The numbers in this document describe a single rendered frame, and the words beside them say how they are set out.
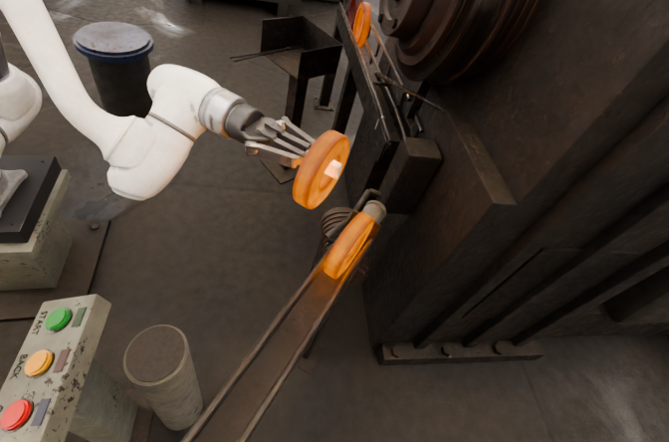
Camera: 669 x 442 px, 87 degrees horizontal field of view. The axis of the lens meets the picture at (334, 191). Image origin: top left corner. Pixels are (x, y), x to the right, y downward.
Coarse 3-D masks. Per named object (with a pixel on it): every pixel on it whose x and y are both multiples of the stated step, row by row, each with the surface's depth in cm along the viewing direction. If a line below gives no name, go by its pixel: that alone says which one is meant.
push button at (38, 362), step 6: (36, 354) 60; (42, 354) 59; (48, 354) 60; (30, 360) 59; (36, 360) 59; (42, 360) 59; (48, 360) 59; (30, 366) 58; (36, 366) 58; (42, 366) 58; (30, 372) 58; (36, 372) 58
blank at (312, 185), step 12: (336, 132) 64; (324, 144) 60; (336, 144) 62; (348, 144) 68; (312, 156) 60; (324, 156) 60; (336, 156) 65; (300, 168) 60; (312, 168) 59; (324, 168) 62; (300, 180) 61; (312, 180) 60; (324, 180) 70; (336, 180) 73; (300, 192) 62; (312, 192) 63; (324, 192) 69; (312, 204) 66
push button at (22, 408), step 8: (24, 400) 55; (8, 408) 54; (16, 408) 54; (24, 408) 54; (8, 416) 54; (16, 416) 53; (24, 416) 54; (0, 424) 53; (8, 424) 53; (16, 424) 53
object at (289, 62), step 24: (264, 24) 140; (288, 24) 147; (312, 24) 147; (264, 48) 147; (312, 48) 153; (336, 48) 138; (288, 72) 138; (312, 72) 138; (288, 96) 157; (288, 168) 187
